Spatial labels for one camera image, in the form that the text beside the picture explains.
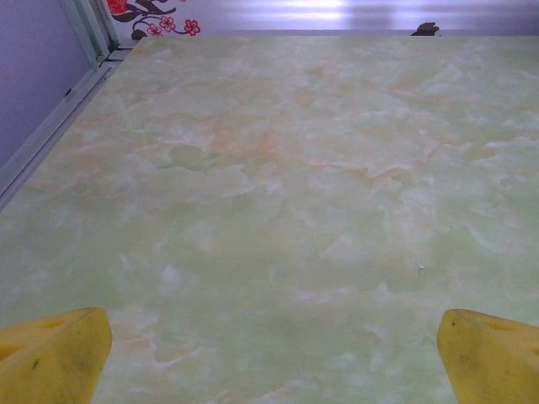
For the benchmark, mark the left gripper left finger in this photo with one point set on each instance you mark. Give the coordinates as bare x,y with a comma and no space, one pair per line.
50,362

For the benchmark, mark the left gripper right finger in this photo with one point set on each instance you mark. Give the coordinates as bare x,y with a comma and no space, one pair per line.
492,362

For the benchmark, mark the aluminium frame post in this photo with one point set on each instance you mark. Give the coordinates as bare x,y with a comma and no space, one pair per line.
90,25

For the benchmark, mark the aluminium side rail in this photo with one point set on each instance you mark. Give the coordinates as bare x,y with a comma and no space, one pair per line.
50,130

